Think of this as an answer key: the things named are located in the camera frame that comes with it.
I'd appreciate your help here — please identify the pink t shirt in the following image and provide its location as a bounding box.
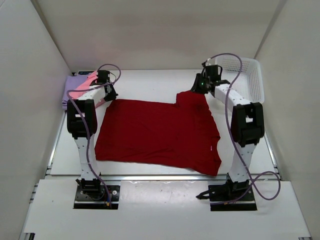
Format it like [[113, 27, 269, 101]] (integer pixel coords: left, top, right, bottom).
[[69, 71, 98, 100]]

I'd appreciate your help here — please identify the purple t shirt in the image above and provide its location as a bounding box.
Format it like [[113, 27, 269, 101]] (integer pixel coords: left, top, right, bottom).
[[62, 75, 88, 111]]

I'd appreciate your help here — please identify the white plastic laundry basket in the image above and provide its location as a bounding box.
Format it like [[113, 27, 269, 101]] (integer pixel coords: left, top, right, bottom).
[[215, 55, 265, 104]]

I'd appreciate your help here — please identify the red t shirt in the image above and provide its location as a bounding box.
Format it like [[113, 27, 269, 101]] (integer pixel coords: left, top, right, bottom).
[[95, 91, 222, 176]]

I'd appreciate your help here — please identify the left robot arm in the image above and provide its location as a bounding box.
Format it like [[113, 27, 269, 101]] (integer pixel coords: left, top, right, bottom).
[[66, 70, 118, 200]]

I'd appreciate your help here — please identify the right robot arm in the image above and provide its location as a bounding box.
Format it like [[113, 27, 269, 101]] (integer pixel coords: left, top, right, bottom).
[[191, 63, 265, 200]]

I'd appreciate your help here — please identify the dark label sticker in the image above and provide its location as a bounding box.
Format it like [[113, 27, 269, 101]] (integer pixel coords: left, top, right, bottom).
[[77, 71, 94, 76]]

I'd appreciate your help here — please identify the aluminium rail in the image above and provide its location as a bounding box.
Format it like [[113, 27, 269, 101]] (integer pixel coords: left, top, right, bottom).
[[102, 174, 227, 181]]

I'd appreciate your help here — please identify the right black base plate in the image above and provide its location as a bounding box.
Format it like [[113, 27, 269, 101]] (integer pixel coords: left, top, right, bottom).
[[196, 184, 258, 212]]

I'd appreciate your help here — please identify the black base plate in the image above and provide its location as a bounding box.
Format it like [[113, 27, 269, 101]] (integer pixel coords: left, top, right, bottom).
[[196, 184, 258, 212], [73, 185, 121, 210]]

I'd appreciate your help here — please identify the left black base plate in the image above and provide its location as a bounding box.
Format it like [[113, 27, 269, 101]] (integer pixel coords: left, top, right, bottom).
[[73, 185, 121, 210]]

